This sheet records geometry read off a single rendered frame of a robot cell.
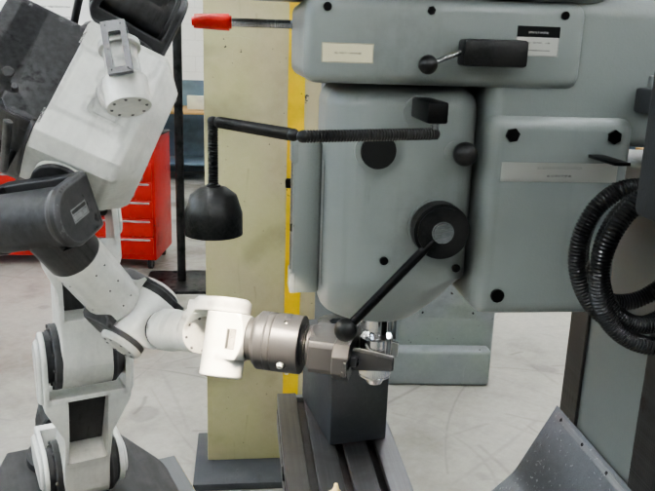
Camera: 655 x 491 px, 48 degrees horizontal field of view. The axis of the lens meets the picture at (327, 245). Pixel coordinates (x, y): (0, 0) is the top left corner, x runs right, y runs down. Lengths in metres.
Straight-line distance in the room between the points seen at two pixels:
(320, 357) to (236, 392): 1.97
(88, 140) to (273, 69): 1.57
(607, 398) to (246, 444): 2.09
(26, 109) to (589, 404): 1.00
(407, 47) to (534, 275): 0.33
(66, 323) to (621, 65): 1.14
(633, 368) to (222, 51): 1.93
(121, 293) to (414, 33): 0.68
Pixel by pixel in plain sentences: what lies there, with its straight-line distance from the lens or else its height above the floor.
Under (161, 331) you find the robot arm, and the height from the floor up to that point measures 1.21.
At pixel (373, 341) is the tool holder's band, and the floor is 1.27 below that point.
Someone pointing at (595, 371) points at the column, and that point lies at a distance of 1.28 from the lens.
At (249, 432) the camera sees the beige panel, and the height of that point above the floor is 0.15.
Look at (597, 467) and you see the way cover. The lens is 1.28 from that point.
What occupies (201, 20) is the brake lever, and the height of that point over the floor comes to 1.70.
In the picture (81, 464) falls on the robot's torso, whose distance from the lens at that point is 1.84.
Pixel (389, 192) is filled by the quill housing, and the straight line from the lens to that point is 0.93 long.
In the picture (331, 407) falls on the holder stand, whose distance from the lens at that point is 1.48.
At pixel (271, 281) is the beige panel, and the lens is 2.85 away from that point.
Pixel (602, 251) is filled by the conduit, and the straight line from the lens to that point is 0.83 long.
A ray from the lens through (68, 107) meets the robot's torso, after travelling 1.23.
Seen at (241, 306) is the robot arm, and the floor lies 1.29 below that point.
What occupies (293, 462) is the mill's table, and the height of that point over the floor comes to 0.90.
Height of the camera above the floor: 1.67
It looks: 15 degrees down
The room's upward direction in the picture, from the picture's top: 2 degrees clockwise
